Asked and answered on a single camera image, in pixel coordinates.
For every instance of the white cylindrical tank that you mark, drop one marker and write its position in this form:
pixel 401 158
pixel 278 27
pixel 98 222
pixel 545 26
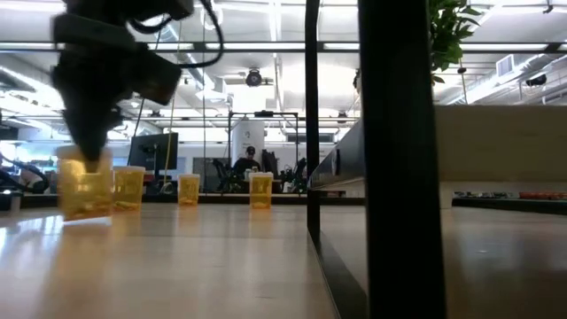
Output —
pixel 248 133

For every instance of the white ceiling vent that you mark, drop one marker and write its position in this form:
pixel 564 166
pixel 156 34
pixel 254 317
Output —
pixel 505 65

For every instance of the black metal stand frame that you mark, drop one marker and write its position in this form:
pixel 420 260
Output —
pixel 263 114

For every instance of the red flat object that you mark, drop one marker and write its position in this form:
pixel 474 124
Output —
pixel 542 195

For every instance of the black computer monitor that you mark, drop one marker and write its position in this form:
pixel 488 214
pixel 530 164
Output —
pixel 153 150

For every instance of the amber pill bottle white cap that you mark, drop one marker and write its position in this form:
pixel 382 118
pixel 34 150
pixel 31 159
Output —
pixel 128 190
pixel 71 190
pixel 188 190
pixel 261 190

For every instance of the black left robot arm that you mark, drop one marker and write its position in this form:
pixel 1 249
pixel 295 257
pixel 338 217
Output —
pixel 111 6

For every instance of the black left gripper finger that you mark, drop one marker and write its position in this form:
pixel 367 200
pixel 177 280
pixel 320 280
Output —
pixel 90 115

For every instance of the silver ventilation duct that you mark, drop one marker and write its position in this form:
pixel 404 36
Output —
pixel 190 75

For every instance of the green leafy plant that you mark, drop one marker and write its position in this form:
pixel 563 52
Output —
pixel 447 35

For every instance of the black office chair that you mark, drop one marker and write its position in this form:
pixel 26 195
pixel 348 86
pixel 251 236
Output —
pixel 301 170
pixel 221 173
pixel 269 163

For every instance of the black round ceiling lamp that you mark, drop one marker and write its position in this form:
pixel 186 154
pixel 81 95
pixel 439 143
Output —
pixel 355 80
pixel 253 78

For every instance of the person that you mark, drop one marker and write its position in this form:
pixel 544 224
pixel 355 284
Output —
pixel 248 164

